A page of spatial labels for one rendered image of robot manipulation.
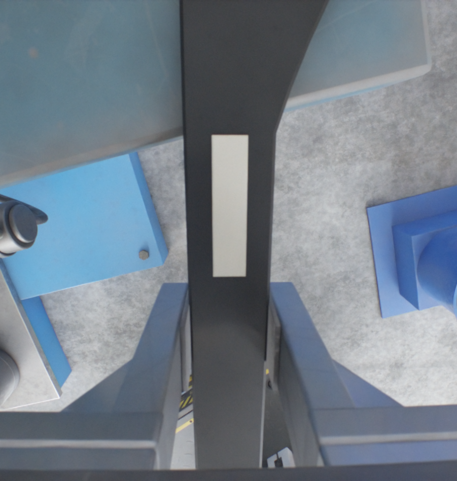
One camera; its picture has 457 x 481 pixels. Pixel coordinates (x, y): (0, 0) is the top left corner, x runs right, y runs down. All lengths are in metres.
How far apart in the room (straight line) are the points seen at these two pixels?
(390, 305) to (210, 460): 1.32
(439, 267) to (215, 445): 1.06
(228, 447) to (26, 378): 1.32
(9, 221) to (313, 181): 0.90
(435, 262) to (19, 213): 1.10
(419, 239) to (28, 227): 1.09
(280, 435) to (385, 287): 0.64
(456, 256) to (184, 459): 1.02
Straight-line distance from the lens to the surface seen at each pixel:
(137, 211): 1.12
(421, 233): 1.25
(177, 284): 0.15
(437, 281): 1.19
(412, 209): 1.38
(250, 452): 0.18
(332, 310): 1.40
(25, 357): 1.43
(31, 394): 1.51
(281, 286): 0.15
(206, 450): 0.18
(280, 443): 1.27
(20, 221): 0.82
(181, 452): 1.28
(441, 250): 1.21
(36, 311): 1.44
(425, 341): 1.63
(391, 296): 1.45
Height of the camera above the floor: 1.19
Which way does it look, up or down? 74 degrees down
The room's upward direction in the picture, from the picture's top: 175 degrees clockwise
